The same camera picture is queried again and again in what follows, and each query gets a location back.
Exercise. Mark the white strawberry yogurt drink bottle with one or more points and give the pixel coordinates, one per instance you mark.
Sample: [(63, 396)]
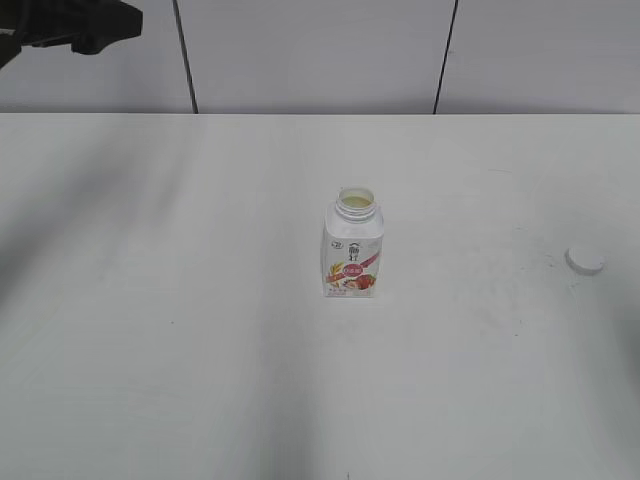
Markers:
[(351, 248)]

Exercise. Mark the white round bottle cap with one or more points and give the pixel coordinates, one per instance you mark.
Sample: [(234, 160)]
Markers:
[(584, 260)]

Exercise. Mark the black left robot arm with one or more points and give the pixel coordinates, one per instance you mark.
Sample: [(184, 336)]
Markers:
[(86, 26)]

